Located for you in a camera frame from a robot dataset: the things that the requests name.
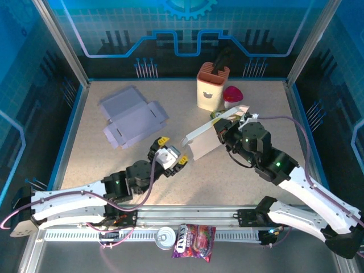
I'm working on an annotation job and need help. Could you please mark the white paper box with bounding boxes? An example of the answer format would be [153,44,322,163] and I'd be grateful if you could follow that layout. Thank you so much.
[180,104,251,162]

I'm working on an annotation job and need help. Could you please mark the lavender paper box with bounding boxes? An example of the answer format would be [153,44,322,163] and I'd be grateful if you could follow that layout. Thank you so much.
[98,85,171,151]

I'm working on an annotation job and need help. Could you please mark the beige knife block, orange top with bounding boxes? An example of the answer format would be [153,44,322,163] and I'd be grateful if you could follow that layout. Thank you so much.
[196,61,230,112]

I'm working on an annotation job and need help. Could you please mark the silver tin can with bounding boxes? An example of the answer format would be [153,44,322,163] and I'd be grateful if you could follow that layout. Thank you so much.
[155,226,177,251]

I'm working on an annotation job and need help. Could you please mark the purple berries candy bag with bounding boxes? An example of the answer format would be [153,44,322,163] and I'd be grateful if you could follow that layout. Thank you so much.
[171,224,217,263]

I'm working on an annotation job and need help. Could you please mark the black electronics module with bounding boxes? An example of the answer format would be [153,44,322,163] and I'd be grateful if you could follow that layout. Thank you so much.
[258,227,279,247]

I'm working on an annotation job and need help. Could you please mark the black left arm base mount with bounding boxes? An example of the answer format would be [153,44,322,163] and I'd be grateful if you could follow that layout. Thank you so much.
[99,208,139,228]

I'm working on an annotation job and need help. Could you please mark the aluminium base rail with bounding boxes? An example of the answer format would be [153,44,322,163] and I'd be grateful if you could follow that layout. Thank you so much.
[32,204,341,230]

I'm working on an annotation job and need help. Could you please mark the black knife handle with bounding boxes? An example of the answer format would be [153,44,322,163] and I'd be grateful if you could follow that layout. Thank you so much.
[212,47,235,77]

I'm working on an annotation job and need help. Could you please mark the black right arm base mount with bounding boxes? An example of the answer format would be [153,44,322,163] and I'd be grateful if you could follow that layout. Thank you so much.
[237,208,290,228]

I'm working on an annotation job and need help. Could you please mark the white slotted cable duct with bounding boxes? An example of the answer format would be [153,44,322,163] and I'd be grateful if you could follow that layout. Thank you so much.
[44,229,261,243]

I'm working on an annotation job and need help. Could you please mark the aluminium frame post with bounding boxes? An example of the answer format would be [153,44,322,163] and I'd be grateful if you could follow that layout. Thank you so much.
[31,0,91,88]
[285,0,342,88]

